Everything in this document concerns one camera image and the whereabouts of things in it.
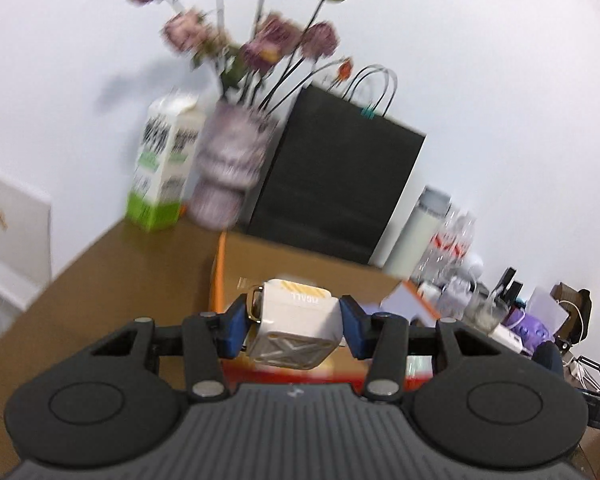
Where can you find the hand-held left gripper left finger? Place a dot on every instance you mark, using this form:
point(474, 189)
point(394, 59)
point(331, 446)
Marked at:
point(234, 331)

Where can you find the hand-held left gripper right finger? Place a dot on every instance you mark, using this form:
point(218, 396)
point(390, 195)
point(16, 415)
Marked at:
point(352, 330)

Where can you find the orange-edged cardboard box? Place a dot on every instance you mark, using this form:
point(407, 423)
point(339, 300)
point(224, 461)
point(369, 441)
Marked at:
point(300, 262)

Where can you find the wooden desktop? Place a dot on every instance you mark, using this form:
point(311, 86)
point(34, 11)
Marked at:
point(105, 285)

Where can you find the lilac paper sheet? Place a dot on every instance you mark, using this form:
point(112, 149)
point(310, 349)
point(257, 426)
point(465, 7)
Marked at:
point(405, 300)

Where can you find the purple case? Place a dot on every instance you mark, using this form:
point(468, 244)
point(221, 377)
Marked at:
point(532, 332)

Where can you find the white thermos bottle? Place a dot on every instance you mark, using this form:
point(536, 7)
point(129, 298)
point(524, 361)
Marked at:
point(415, 240)

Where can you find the brown cardboard box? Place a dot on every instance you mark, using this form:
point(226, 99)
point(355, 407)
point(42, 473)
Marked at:
point(575, 305)

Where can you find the clear plastic water bottles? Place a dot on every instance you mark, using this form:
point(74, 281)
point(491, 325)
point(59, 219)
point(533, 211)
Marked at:
point(452, 245)

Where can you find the clear glass cup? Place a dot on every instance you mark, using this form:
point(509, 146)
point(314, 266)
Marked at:
point(485, 310)

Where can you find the black paper bag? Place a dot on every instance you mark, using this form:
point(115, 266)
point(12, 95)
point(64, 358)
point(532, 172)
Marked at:
point(330, 180)

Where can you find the black desk stand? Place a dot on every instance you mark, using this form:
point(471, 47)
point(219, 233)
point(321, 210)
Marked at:
point(507, 285)

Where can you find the pink mottled vase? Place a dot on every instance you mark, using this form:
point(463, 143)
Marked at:
point(227, 165)

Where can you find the green and white milk carton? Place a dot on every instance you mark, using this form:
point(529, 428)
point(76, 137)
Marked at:
point(162, 160)

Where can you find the white board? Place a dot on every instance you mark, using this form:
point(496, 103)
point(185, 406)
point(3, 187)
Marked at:
point(10, 240)

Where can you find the dried pink flowers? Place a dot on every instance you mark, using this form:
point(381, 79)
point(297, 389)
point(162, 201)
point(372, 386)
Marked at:
point(275, 40)

